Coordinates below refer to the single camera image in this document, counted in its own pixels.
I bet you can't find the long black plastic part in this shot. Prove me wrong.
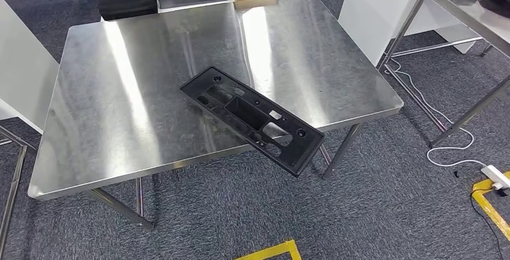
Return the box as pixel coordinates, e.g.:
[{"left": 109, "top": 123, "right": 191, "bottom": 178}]
[{"left": 179, "top": 65, "right": 325, "bottom": 178}]

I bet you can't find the steel workbench table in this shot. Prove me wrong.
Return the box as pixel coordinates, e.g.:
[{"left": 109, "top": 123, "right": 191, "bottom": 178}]
[{"left": 28, "top": 0, "right": 405, "bottom": 229}]

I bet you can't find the yellow floor tape square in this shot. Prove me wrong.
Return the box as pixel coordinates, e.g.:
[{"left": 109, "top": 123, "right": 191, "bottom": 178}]
[
  {"left": 472, "top": 170, "right": 510, "bottom": 243},
  {"left": 235, "top": 239, "right": 303, "bottom": 260}
]

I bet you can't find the white partition panel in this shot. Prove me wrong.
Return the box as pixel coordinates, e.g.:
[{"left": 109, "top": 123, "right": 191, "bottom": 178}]
[
  {"left": 337, "top": 0, "right": 479, "bottom": 67},
  {"left": 0, "top": 0, "right": 61, "bottom": 135}
]

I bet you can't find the black carry case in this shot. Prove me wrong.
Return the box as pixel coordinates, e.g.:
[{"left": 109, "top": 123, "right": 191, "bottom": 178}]
[{"left": 97, "top": 0, "right": 159, "bottom": 22}]

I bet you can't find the steel side table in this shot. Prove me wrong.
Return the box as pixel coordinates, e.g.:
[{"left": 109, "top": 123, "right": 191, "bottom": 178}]
[{"left": 376, "top": 0, "right": 510, "bottom": 149}]

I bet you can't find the white power strip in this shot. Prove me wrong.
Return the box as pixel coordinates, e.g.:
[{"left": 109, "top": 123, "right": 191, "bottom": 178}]
[{"left": 481, "top": 165, "right": 510, "bottom": 191}]

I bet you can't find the white floor cable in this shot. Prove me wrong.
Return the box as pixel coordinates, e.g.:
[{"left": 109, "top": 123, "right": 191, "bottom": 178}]
[{"left": 384, "top": 58, "right": 489, "bottom": 169}]

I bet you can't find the black floor cable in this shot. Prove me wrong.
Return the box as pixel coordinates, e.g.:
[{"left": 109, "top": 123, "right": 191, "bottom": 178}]
[{"left": 470, "top": 188, "right": 505, "bottom": 260}]

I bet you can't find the steel table frame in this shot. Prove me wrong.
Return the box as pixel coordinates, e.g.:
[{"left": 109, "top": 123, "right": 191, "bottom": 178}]
[{"left": 0, "top": 124, "right": 38, "bottom": 260}]

